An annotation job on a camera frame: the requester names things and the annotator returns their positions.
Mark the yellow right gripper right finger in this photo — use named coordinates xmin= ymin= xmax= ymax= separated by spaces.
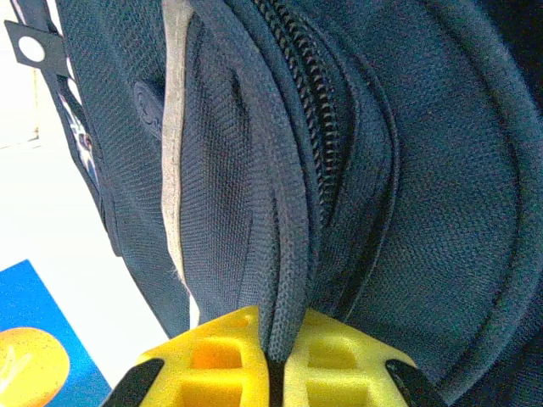
xmin=281 ymin=307 xmax=447 ymax=407

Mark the navy blue backpack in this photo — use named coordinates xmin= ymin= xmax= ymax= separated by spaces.
xmin=3 ymin=0 xmax=543 ymax=407

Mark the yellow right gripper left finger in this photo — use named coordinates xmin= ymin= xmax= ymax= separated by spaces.
xmin=101 ymin=304 xmax=272 ymax=407

